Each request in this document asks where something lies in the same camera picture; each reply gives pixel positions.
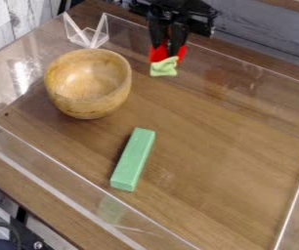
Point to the black clamp with cable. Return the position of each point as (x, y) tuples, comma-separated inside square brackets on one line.
[(17, 237)]

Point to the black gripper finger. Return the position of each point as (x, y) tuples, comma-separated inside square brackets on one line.
[(177, 37), (157, 29)]

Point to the green rectangular block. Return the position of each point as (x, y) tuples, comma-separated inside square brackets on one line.
[(133, 159)]

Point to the wooden bowl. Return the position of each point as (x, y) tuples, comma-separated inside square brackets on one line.
[(87, 82)]

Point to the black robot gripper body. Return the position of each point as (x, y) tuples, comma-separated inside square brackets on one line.
[(193, 12)]

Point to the red plush strawberry toy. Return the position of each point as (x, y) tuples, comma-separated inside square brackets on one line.
[(162, 65)]

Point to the clear acrylic corner bracket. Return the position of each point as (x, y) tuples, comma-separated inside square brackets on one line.
[(87, 37)]

